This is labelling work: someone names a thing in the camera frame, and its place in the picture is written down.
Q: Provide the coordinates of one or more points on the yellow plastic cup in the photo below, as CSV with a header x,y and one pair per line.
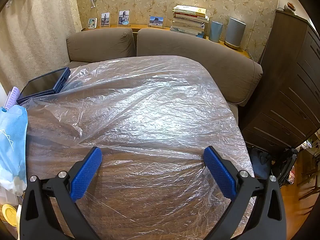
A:
x,y
8,213

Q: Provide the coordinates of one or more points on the standing figure photo frame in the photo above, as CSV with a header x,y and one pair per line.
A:
x,y
105,20

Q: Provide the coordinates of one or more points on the dark backpack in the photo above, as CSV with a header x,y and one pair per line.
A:
x,y
285,165

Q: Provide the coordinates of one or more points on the purple hair roller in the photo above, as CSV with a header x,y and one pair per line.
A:
x,y
12,98

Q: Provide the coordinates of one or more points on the teal picture frame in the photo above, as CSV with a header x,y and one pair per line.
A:
x,y
92,23

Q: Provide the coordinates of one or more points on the stack of books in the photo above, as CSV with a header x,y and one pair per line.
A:
x,y
190,21

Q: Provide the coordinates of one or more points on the building photo frame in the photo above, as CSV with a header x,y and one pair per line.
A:
x,y
156,21

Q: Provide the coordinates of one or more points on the portrait photo frame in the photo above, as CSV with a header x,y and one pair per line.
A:
x,y
123,18

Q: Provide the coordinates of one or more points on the orange white figurine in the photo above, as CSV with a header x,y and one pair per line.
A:
x,y
290,7

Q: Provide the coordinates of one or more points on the dark wooden cabinet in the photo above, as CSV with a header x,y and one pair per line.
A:
x,y
287,92

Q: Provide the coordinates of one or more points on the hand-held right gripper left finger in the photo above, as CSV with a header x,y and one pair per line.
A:
x,y
86,172

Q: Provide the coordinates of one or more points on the blue-grey cylinder speaker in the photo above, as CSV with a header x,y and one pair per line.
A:
x,y
215,31

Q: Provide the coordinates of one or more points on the brown fabric sofa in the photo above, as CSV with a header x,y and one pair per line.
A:
x,y
190,55

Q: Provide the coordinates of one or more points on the metal wall hook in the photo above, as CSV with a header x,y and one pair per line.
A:
x,y
93,2

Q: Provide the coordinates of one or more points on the wooden chair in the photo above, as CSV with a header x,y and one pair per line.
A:
x,y
310,180

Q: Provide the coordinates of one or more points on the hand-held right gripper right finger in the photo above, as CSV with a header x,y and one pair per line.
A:
x,y
220,172

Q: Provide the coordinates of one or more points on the light blue plastic bag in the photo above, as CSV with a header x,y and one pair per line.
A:
x,y
12,142

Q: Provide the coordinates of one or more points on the dark blue flat device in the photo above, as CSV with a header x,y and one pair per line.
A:
x,y
40,86

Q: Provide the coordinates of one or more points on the clear plastic table cover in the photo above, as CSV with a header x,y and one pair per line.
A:
x,y
150,105

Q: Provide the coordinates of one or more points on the beige patterned curtain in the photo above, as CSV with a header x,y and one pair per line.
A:
x,y
37,30

